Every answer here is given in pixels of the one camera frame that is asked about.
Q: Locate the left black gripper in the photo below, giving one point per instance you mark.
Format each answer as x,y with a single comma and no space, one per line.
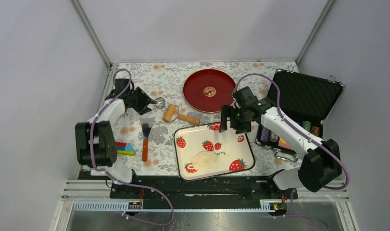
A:
145,100

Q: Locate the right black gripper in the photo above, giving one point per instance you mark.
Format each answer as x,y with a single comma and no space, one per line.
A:
227,111

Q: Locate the wooden roller with handle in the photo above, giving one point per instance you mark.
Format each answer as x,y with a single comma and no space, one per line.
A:
172,113

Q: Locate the strawberry pattern rectangular tray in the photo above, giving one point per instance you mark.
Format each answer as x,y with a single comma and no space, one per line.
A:
234,151

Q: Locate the white dough piece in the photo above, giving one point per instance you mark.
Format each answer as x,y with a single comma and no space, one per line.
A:
204,160

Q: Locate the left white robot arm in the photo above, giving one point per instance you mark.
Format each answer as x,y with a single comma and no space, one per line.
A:
95,142

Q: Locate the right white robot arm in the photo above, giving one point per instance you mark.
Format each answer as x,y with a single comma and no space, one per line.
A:
321,162

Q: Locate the metal round cookie cutter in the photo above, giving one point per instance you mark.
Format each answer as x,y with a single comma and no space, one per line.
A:
160,103

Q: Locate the red round lacquer tray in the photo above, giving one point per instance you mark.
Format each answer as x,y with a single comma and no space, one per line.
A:
208,90

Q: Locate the colourful toy brick block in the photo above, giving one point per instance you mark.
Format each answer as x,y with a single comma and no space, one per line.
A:
125,149

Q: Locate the black poker chip case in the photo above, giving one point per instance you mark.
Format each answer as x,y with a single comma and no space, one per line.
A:
307,98

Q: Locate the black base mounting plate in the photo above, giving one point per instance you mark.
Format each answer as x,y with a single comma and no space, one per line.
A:
233,192

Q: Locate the metal scraper orange handle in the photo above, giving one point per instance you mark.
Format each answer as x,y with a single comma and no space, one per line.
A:
146,125

